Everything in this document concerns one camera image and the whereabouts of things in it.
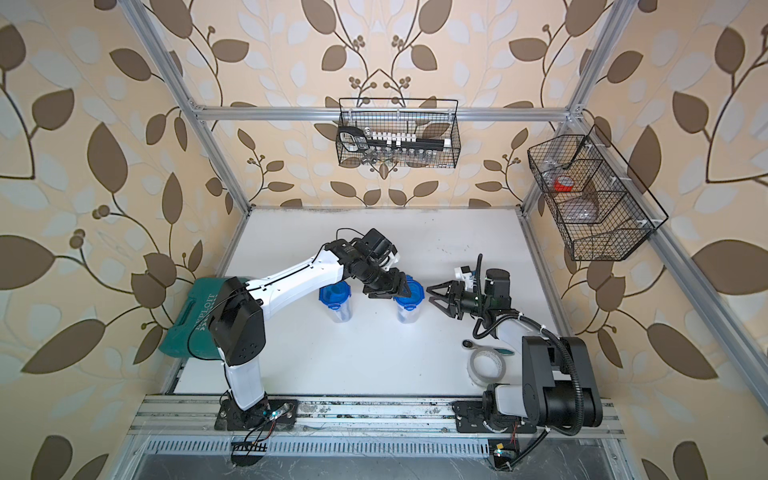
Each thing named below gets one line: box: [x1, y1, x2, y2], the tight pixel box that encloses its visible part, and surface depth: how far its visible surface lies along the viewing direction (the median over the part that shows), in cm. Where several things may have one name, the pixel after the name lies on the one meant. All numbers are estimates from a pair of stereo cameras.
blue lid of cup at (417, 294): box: [393, 274, 425, 311], surface depth 82 cm
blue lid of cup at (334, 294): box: [318, 281, 351, 309], surface depth 83 cm
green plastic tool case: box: [159, 276, 235, 359], surface depth 86 cm
